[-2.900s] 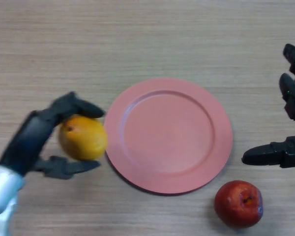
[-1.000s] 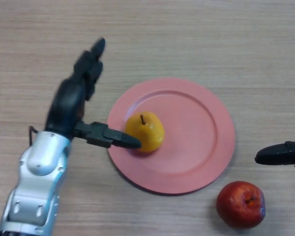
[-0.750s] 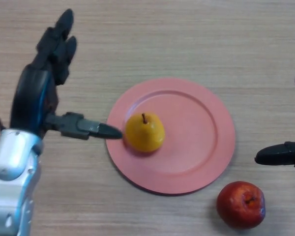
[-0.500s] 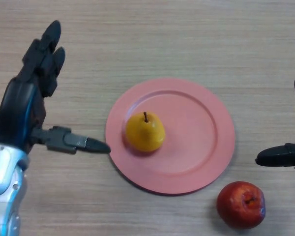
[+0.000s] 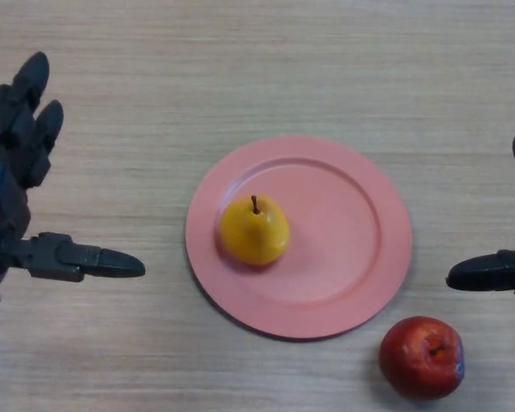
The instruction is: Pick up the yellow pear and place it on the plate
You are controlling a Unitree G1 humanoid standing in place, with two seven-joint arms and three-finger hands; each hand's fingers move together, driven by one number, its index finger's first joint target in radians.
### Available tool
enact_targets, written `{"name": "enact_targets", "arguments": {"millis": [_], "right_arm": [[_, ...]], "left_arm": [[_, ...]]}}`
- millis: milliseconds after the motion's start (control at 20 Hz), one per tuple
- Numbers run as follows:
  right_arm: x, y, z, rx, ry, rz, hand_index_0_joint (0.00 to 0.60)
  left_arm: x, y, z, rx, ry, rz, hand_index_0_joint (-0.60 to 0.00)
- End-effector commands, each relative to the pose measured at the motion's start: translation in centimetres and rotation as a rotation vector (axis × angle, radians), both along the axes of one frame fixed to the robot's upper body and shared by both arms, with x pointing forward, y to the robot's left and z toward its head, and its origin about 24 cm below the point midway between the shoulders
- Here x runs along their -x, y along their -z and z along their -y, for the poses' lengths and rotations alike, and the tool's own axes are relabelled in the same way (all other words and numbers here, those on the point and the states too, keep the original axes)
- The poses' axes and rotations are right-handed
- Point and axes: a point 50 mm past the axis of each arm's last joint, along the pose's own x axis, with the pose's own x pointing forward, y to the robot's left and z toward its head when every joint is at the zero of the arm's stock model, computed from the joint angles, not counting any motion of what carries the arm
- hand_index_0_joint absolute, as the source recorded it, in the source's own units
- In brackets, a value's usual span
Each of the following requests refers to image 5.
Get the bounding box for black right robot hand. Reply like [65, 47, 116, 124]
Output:
[445, 76, 515, 297]

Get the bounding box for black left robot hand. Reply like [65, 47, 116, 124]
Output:
[0, 51, 147, 288]

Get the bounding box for yellow pear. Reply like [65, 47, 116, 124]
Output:
[219, 195, 291, 266]

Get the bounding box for pink round plate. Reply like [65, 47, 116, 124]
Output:
[185, 136, 413, 342]

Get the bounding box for red apple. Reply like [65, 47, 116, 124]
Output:
[378, 316, 465, 401]

